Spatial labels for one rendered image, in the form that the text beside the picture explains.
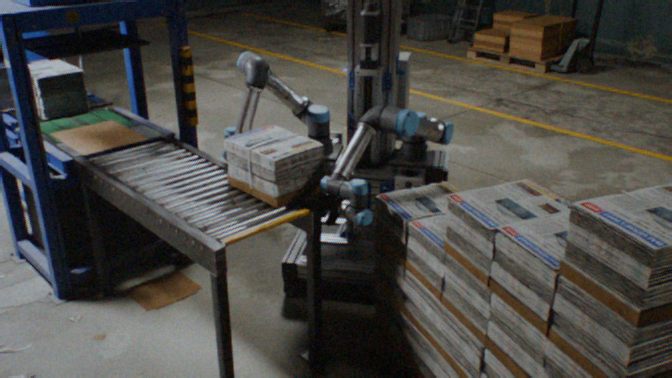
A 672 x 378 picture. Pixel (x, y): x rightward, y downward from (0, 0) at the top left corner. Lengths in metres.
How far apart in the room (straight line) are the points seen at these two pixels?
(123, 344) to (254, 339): 0.65
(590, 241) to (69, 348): 2.60
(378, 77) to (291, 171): 0.78
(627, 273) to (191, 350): 2.24
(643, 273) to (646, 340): 0.20
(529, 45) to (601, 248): 7.13
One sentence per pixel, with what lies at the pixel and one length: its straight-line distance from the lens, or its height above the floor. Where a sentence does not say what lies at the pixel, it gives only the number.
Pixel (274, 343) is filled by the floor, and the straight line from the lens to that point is 3.42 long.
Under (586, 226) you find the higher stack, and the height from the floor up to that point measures 1.25.
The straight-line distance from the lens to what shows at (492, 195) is 2.45.
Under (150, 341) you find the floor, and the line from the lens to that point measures 3.55.
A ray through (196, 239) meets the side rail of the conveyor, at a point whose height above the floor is 0.80.
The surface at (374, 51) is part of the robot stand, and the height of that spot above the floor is 1.34.
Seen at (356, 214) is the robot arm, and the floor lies 0.82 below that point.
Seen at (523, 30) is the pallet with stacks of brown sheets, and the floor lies 0.48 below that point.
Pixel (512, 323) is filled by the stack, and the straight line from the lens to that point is 2.27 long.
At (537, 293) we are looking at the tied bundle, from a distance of 2.12.
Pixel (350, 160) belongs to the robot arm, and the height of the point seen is 1.00.
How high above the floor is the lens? 2.06
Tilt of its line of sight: 24 degrees down
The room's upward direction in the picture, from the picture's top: straight up
